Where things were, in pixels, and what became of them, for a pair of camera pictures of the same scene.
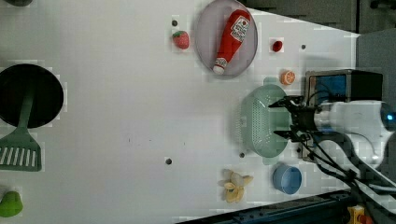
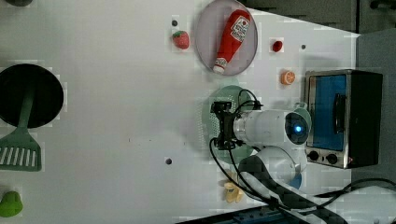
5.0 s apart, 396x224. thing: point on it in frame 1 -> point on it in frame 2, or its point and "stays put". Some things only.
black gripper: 303,121 -> 226,141
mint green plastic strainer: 260,121 -> 240,101
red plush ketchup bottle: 233,36 stays put
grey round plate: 210,30 stays put
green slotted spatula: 20,150 stays put
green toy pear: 11,204 stays put
